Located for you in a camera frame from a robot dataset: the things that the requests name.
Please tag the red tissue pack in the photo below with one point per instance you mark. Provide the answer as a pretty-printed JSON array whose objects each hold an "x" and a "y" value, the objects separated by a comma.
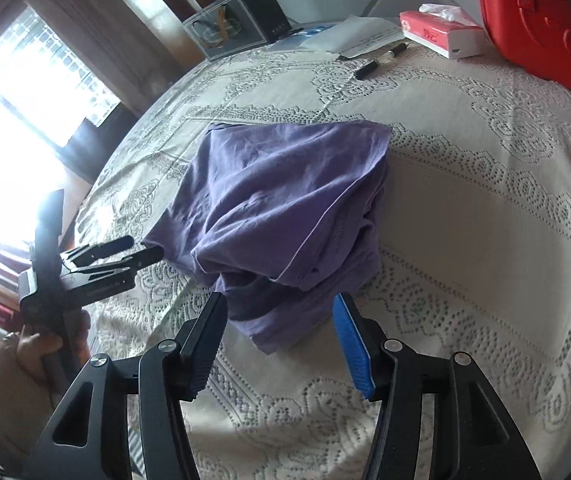
[{"x": 440, "y": 30}]

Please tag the red small suitcase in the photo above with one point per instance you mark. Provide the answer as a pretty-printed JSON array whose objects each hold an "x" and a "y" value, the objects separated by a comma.
[{"x": 545, "y": 20}]

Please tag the purple shirt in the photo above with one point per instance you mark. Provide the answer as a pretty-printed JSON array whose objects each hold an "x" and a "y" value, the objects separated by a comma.
[{"x": 275, "y": 210}]

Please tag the white paper sheet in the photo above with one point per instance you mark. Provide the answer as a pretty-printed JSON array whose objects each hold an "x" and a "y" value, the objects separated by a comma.
[{"x": 365, "y": 35}]

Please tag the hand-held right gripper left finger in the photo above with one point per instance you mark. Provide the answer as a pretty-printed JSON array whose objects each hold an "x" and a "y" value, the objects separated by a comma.
[{"x": 205, "y": 355}]

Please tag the bright window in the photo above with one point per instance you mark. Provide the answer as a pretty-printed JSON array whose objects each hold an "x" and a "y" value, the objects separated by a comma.
[{"x": 25, "y": 110}]

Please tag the person's left hand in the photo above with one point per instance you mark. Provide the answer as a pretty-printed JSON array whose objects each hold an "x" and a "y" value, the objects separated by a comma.
[{"x": 18, "y": 380}]

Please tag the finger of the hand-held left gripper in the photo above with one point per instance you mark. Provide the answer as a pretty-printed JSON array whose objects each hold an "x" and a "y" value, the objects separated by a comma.
[
  {"x": 140, "y": 256},
  {"x": 113, "y": 245}
]

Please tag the black pen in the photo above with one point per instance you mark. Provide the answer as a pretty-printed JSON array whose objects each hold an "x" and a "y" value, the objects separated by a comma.
[{"x": 380, "y": 60}]

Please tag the cream lace tablecloth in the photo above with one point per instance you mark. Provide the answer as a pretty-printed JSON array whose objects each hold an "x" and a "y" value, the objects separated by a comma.
[{"x": 465, "y": 220}]

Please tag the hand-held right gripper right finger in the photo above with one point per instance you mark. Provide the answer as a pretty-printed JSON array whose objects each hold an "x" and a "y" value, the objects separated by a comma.
[{"x": 353, "y": 347}]

